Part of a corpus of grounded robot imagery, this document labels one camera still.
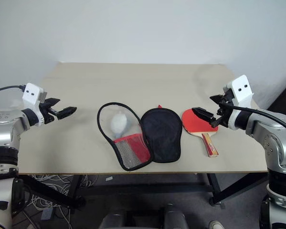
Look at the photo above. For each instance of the small white floor label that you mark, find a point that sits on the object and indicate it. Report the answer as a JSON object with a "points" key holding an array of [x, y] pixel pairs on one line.
{"points": [[109, 178]]}

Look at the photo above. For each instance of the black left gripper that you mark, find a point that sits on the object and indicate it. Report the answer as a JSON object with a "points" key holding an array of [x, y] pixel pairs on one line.
{"points": [[47, 113]]}

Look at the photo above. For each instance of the red table tennis paddle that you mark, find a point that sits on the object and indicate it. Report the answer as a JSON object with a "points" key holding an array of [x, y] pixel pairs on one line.
{"points": [[189, 122]]}

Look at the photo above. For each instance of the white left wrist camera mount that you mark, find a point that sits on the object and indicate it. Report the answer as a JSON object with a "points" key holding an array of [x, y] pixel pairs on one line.
{"points": [[31, 94]]}

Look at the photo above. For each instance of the dark rounded shape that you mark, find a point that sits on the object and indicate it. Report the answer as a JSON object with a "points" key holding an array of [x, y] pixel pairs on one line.
{"points": [[114, 221], [173, 217]]}

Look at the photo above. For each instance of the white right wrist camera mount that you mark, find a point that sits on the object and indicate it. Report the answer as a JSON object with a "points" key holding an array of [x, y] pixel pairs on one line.
{"points": [[241, 93]]}

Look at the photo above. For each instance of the black red paddle case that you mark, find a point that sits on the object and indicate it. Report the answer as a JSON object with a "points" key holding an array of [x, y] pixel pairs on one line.
{"points": [[162, 133]]}

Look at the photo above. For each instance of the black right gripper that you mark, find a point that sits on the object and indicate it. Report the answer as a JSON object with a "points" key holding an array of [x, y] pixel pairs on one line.
{"points": [[222, 118]]}

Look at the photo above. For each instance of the white shoe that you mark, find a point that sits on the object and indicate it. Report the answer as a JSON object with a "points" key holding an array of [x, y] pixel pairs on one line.
{"points": [[215, 225]]}

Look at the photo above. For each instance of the white power adapter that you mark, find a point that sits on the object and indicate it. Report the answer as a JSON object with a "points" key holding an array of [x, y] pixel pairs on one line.
{"points": [[46, 215]]}

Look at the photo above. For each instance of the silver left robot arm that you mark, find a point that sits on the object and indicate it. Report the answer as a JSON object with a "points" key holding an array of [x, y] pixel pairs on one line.
{"points": [[4, 128]]}

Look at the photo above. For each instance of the black metal table frame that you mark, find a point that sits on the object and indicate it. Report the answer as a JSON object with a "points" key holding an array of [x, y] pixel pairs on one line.
{"points": [[215, 186]]}

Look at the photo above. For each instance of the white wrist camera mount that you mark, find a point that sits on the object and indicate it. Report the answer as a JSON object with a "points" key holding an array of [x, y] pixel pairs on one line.
{"points": [[241, 93], [31, 94]]}

